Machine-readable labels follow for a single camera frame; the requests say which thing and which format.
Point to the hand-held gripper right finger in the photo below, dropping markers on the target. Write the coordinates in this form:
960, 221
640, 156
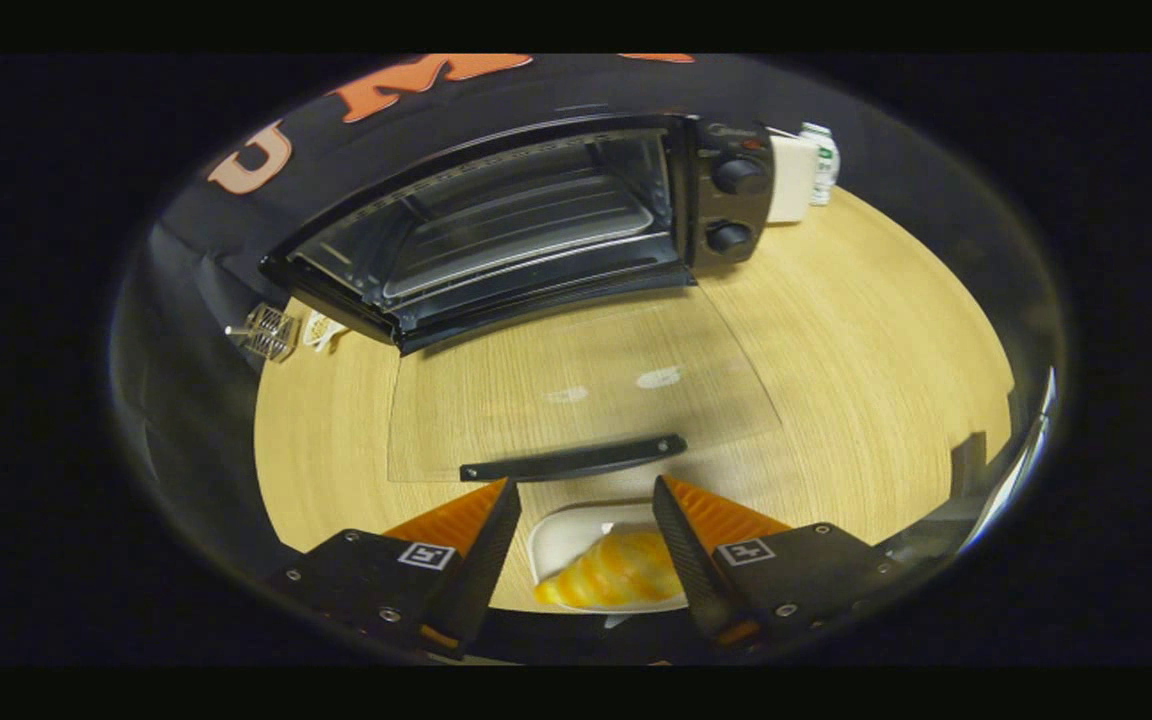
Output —
686, 560

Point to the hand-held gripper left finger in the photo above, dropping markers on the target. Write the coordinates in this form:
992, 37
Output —
486, 560

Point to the yellow bread roll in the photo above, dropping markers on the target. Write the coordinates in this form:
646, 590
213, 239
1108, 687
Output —
616, 575

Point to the black toaster oven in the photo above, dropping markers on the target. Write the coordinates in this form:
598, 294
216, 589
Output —
726, 200

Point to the white bread toaster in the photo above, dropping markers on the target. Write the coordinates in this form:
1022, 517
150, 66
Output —
791, 180

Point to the white oval plate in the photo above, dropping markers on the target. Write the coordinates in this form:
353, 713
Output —
566, 530

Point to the small cream object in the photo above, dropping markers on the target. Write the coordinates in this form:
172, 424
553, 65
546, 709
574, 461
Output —
321, 328

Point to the white bottle green label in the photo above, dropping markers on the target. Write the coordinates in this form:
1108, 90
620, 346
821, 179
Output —
824, 165

